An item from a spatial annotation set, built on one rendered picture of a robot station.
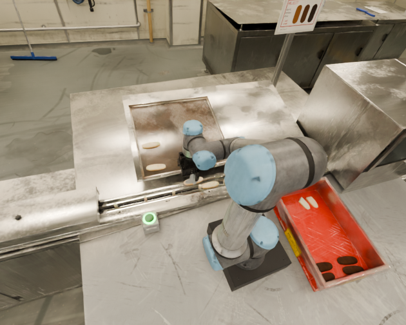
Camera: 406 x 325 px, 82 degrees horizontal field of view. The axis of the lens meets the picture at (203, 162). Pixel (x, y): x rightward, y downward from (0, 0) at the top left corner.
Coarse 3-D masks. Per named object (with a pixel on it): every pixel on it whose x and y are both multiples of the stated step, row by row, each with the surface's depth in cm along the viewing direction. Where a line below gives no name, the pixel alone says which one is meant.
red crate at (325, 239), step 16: (304, 192) 129; (288, 208) 122; (304, 208) 122; (320, 208) 123; (304, 224) 116; (320, 224) 117; (336, 224) 118; (304, 240) 111; (320, 240) 112; (336, 240) 112; (320, 256) 107; (336, 256) 107; (304, 272) 101; (336, 272) 103
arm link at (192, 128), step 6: (192, 120) 89; (186, 126) 86; (192, 126) 86; (198, 126) 87; (186, 132) 86; (192, 132) 85; (198, 132) 86; (186, 138) 88; (192, 138) 86; (186, 144) 88
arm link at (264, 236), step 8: (256, 224) 81; (264, 224) 82; (272, 224) 82; (256, 232) 79; (264, 232) 80; (272, 232) 80; (248, 240) 78; (256, 240) 77; (264, 240) 78; (272, 240) 78; (256, 248) 79; (264, 248) 78; (272, 248) 80; (256, 256) 85
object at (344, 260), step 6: (342, 258) 106; (348, 258) 106; (354, 258) 107; (318, 264) 103; (324, 264) 103; (330, 264) 104; (342, 264) 105; (348, 264) 105; (324, 270) 102; (348, 270) 103; (354, 270) 103; (360, 270) 103; (324, 276) 100; (330, 276) 100
